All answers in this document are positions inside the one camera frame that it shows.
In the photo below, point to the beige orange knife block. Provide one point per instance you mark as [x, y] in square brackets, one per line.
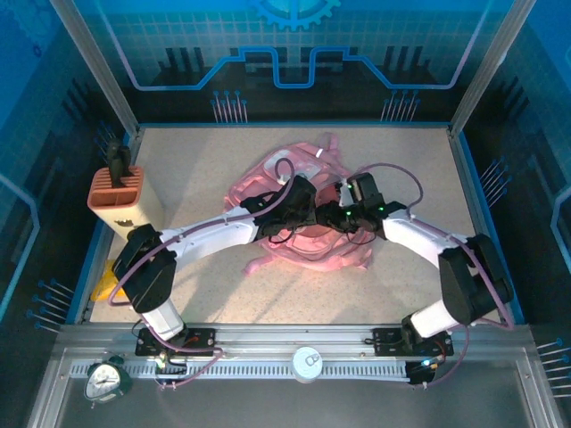
[134, 209]

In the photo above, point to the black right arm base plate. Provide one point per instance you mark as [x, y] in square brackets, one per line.
[386, 341]

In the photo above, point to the green alarm clock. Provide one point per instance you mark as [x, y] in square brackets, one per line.
[107, 381]

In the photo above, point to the aluminium frame post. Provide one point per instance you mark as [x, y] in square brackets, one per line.
[490, 67]
[97, 67]

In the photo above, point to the silver tin can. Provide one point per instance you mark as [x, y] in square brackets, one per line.
[307, 363]

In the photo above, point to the yellow plastic object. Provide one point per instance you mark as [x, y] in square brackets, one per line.
[105, 285]

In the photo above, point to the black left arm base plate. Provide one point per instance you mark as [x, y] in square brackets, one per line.
[203, 341]

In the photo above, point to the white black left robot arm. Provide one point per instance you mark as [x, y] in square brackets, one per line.
[214, 236]

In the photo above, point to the pink student backpack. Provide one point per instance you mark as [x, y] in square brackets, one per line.
[312, 249]

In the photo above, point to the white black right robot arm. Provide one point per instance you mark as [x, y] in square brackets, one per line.
[415, 241]

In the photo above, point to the aluminium front beam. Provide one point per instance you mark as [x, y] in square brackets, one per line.
[290, 336]

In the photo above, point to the circuit board with green light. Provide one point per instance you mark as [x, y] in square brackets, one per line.
[167, 363]
[424, 365]

